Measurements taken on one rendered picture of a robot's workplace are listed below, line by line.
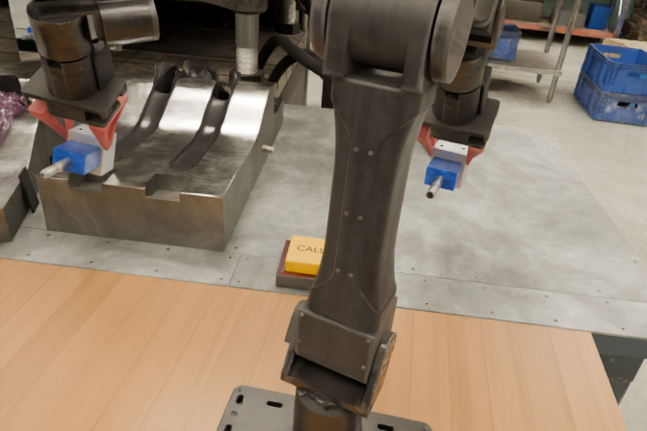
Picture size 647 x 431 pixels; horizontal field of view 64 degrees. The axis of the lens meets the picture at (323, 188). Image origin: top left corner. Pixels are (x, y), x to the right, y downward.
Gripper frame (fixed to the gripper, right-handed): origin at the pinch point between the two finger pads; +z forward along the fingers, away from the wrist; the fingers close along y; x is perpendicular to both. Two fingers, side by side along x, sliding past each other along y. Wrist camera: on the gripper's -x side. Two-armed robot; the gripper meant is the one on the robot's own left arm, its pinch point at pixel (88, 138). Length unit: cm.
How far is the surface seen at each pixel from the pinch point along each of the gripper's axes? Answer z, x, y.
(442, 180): -3.5, -5.4, -47.4
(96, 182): 8.7, 0.4, 0.1
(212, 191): 2.7, 1.5, -17.6
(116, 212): 8.1, 4.9, -5.0
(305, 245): 5.0, 4.7, -31.7
